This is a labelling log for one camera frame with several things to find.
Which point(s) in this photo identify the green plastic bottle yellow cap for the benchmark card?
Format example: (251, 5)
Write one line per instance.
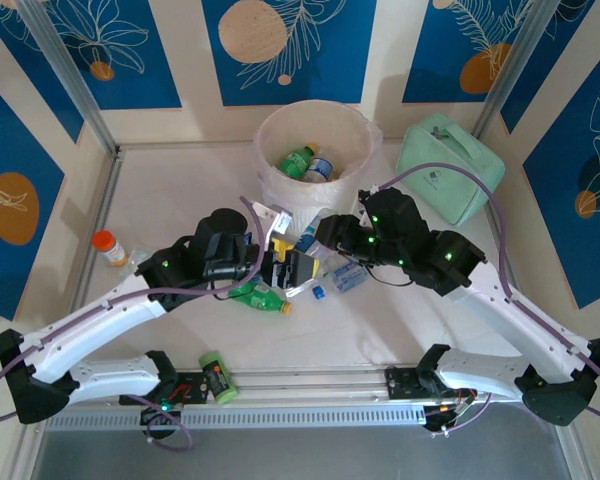
(294, 162)
(257, 299)

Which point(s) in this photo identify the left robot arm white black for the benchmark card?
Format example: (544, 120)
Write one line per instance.
(105, 320)

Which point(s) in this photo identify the white plastic bin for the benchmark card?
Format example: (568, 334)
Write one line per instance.
(275, 135)

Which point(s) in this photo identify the small bottle green white label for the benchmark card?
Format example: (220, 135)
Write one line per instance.
(325, 273)

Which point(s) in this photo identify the loose blue bottle cap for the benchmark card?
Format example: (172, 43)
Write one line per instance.
(319, 291)

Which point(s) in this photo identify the flattened bottle pale blue label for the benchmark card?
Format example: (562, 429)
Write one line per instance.
(347, 277)

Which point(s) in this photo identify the crumpled clear plastic bottle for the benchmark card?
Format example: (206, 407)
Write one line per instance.
(135, 260)

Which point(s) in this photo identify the mint green zip case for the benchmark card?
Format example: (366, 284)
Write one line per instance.
(450, 145)

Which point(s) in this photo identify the orange cap pill bottle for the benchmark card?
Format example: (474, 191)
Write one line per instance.
(105, 242)

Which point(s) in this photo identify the green cylindrical canister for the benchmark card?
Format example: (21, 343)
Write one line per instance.
(219, 377)

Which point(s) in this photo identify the grey metal sheet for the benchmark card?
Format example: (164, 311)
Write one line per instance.
(305, 460)

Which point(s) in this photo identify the aluminium table side rail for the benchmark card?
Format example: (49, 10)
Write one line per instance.
(491, 225)
(109, 190)

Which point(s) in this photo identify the aluminium table edge rail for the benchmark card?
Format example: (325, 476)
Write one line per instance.
(305, 387)

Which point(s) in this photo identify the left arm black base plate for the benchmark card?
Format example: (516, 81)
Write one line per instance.
(190, 382)

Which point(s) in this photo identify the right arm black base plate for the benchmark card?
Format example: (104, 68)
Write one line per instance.
(400, 382)

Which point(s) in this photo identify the aluminium frame post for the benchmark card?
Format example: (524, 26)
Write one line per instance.
(66, 65)
(515, 65)

